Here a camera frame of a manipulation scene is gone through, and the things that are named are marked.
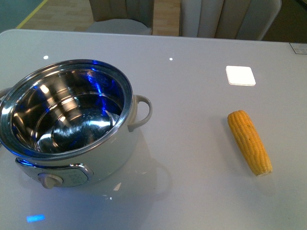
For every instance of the beige chair left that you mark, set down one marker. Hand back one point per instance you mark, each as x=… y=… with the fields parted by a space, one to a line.
x=130 y=17

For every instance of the beige chair right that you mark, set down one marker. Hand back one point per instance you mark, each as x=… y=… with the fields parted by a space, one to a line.
x=228 y=19

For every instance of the yellow corn cob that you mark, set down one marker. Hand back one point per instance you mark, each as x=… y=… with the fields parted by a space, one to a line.
x=249 y=143

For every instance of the label sticker on table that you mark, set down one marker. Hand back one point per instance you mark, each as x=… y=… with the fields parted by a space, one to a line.
x=299 y=48

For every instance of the beige chair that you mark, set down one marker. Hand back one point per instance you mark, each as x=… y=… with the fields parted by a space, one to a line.
x=130 y=17
x=228 y=19

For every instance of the white electric cooking pot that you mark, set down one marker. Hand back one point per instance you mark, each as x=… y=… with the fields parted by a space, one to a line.
x=71 y=123

